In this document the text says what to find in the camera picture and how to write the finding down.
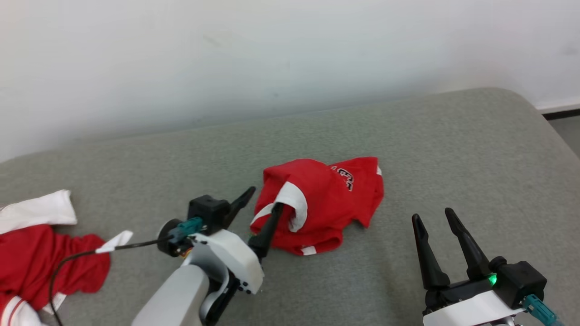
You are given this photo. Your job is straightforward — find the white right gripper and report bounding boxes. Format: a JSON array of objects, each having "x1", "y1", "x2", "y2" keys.
[{"x1": 411, "y1": 208, "x2": 526, "y2": 326}]

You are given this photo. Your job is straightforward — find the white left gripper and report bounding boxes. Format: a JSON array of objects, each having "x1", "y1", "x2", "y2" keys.
[{"x1": 193, "y1": 187, "x2": 284, "y2": 295}]

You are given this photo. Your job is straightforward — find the red jersey with white trim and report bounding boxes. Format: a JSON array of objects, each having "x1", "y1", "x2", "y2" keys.
[{"x1": 250, "y1": 157, "x2": 385, "y2": 256}]

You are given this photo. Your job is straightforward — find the red t-shirt with white sleeves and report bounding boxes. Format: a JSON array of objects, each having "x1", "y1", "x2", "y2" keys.
[{"x1": 0, "y1": 189, "x2": 111, "y2": 326}]

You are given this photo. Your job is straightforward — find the grey fabric sofa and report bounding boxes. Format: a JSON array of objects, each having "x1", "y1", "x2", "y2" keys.
[{"x1": 0, "y1": 87, "x2": 580, "y2": 326}]

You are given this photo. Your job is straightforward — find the black skirting strip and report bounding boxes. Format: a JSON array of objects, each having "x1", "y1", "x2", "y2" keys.
[{"x1": 541, "y1": 108, "x2": 580, "y2": 121}]

